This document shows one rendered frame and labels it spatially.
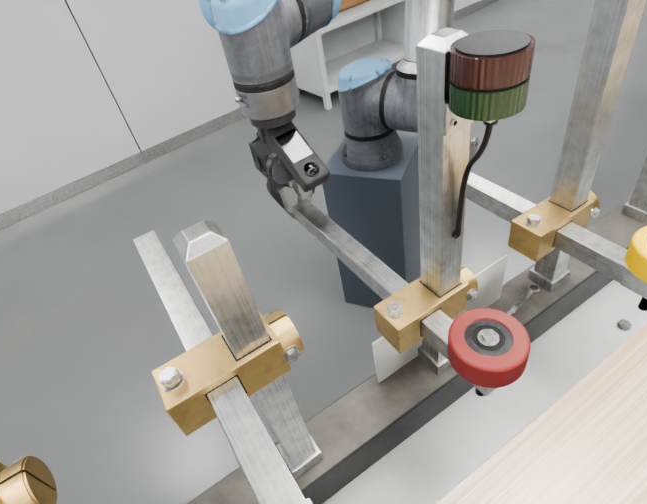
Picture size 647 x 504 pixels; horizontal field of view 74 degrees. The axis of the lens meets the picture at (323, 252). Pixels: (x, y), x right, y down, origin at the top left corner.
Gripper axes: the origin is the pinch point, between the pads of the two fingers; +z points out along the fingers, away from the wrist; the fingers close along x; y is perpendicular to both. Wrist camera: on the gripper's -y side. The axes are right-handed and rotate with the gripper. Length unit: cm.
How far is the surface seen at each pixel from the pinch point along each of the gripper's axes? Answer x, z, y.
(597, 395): -3, -9, -52
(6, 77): 52, 18, 227
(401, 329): 4.2, -5.5, -33.2
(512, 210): -23.7, -3.7, -25.6
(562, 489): 6, -9, -55
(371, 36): -193, 74, 245
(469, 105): -1.5, -32.4, -35.3
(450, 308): -3.7, -3.2, -33.3
